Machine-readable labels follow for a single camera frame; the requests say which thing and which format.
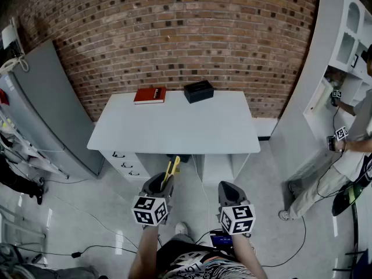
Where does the white corded telephone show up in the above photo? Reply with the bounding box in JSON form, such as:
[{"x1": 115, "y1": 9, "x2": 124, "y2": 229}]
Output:
[{"x1": 0, "y1": 54, "x2": 30, "y2": 76}]

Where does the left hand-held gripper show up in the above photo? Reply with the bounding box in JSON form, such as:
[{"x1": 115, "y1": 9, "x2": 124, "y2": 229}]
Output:
[{"x1": 131, "y1": 172, "x2": 175, "y2": 229}]

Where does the red book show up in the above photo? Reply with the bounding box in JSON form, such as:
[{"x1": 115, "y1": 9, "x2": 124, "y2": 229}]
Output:
[{"x1": 133, "y1": 87, "x2": 167, "y2": 105}]

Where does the person's grey trouser leg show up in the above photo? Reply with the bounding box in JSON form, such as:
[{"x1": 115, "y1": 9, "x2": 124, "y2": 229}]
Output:
[{"x1": 170, "y1": 232, "x2": 196, "y2": 245}]

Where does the white desk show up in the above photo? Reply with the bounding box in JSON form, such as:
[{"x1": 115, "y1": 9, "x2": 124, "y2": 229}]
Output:
[{"x1": 87, "y1": 90, "x2": 262, "y2": 186}]

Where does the looped black floor cable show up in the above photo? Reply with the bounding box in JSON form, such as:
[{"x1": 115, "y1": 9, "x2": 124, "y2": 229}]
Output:
[{"x1": 260, "y1": 216, "x2": 307, "y2": 269}]

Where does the white desk drawer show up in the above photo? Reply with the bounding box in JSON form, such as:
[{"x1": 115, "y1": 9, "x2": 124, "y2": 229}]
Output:
[
  {"x1": 101, "y1": 150, "x2": 137, "y2": 161},
  {"x1": 112, "y1": 159, "x2": 143, "y2": 171},
  {"x1": 120, "y1": 169, "x2": 151, "y2": 183}
]

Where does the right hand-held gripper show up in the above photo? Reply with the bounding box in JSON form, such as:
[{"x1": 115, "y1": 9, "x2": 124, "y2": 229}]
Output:
[{"x1": 216, "y1": 180, "x2": 256, "y2": 235}]

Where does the grey metal frame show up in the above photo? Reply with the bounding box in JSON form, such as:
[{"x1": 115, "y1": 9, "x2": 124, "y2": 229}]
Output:
[{"x1": 0, "y1": 204, "x2": 48, "y2": 269}]

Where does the person's patterned shirt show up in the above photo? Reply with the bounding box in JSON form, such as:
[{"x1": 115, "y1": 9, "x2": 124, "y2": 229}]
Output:
[{"x1": 156, "y1": 239, "x2": 258, "y2": 279}]

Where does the black cable with adapter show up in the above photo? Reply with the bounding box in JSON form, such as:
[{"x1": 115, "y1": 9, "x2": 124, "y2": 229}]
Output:
[{"x1": 11, "y1": 244, "x2": 138, "y2": 259}]

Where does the black stand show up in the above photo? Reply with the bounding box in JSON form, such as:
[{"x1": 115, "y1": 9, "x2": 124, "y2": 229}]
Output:
[{"x1": 331, "y1": 181, "x2": 367, "y2": 279}]

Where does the black device with blue screen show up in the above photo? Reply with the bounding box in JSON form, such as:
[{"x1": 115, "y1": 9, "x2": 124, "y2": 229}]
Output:
[{"x1": 209, "y1": 230, "x2": 234, "y2": 248}]

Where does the black tissue box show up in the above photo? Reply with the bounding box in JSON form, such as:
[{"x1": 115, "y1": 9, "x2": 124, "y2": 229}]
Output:
[{"x1": 183, "y1": 80, "x2": 215, "y2": 105}]

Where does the person's left forearm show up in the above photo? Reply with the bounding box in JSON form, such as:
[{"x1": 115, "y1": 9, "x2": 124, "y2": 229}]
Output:
[{"x1": 127, "y1": 224, "x2": 163, "y2": 279}]

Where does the black box under desk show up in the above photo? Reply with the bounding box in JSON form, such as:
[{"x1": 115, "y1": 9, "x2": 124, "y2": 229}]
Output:
[{"x1": 166, "y1": 153, "x2": 193, "y2": 164}]

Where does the person's right forearm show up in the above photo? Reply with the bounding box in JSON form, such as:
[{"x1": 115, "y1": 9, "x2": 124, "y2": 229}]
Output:
[{"x1": 231, "y1": 232, "x2": 269, "y2": 279}]

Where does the thin black floor cable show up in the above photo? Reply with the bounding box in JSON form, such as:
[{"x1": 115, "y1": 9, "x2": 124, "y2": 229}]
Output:
[{"x1": 51, "y1": 193, "x2": 139, "y2": 249}]

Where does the white shelf cabinet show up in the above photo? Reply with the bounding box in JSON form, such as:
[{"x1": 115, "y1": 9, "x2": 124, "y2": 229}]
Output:
[{"x1": 269, "y1": 0, "x2": 372, "y2": 183}]

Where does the white wire rack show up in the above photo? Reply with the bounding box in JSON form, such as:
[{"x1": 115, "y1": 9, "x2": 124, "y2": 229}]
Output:
[{"x1": 0, "y1": 109, "x2": 70, "y2": 180}]

